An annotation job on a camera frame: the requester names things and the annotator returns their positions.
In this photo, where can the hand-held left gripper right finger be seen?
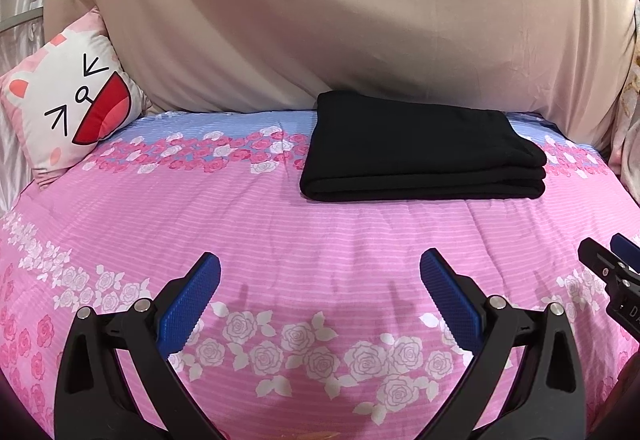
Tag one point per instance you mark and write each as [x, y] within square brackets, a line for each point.
[450, 300]

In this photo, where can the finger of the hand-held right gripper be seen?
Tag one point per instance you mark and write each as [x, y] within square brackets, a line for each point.
[627, 250]
[597, 260]

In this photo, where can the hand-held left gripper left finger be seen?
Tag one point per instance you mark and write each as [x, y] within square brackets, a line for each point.
[192, 300]

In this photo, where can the black pants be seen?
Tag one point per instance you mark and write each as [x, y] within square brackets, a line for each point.
[415, 150]

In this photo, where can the pink floral blanket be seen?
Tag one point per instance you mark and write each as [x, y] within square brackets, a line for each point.
[300, 240]

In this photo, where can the cream floral cloth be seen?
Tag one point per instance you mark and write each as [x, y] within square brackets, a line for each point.
[630, 120]

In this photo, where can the silver satin cloth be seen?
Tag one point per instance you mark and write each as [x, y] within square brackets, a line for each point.
[15, 160]

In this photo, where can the cat face cushion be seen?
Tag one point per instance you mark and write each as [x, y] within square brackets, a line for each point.
[55, 90]

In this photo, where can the beige cloth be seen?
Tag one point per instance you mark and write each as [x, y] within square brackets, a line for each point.
[325, 10]

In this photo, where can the grey metal rail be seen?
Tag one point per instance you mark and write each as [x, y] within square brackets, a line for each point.
[20, 18]

